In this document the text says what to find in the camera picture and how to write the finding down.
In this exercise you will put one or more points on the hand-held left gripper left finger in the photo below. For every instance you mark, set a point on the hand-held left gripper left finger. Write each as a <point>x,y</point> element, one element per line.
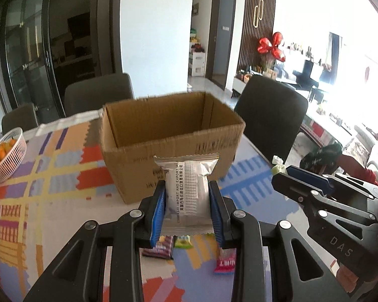
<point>156,214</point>

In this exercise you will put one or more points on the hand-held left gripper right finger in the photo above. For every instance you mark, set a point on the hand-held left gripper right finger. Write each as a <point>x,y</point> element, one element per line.
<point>216,214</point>

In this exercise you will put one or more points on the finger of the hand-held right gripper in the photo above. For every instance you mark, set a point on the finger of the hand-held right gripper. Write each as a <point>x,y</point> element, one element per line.
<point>305,174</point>
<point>289,185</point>

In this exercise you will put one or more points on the green candy packet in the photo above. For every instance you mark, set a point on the green candy packet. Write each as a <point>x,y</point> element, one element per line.
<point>182,241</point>

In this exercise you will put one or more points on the silver snack packet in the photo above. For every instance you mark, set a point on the silver snack packet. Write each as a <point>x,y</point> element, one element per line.
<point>186,188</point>

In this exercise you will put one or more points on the brown cardboard box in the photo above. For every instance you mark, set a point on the brown cardboard box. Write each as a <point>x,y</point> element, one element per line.
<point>132,163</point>

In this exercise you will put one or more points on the camouflage cloth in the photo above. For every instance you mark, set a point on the camouflage cloth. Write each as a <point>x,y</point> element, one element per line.
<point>321,159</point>

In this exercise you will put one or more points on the white crumpled wrapper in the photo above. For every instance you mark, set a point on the white crumpled wrapper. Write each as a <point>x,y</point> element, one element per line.
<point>278,165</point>

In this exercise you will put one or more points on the purple snack packet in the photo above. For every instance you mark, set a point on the purple snack packet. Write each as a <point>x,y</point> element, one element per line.
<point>160,250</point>

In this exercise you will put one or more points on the pink snack packet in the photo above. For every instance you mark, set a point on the pink snack packet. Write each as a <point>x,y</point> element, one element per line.
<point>225,261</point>

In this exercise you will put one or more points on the dark dining chair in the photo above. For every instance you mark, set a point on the dark dining chair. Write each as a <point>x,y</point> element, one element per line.
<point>271,116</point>

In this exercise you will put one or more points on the colourful printed tablecloth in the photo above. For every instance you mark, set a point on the colourful printed tablecloth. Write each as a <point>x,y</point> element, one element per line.
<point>66,170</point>

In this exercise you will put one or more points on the grey padded chair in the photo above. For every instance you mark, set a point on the grey padded chair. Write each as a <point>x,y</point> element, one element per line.
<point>97,94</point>

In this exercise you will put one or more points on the white storage shelf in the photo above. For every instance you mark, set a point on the white storage shelf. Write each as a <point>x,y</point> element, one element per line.
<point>197,64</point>

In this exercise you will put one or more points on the white plastic basket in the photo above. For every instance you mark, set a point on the white plastic basket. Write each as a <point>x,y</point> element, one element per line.
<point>12,163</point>

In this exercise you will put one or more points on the dark room door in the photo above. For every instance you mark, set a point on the dark room door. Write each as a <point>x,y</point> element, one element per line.
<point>220,37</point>

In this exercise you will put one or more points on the pile of oranges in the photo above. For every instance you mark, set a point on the pile of oranges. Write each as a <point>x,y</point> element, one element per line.
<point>1,154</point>

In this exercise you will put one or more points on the small grey chair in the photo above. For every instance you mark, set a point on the small grey chair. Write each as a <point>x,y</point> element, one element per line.
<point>19,119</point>

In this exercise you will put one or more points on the black glass sliding door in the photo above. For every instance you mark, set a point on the black glass sliding door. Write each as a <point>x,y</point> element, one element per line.
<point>34,53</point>

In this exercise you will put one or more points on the gold wall ornament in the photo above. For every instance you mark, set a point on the gold wall ornament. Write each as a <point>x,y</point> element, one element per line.
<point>259,12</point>

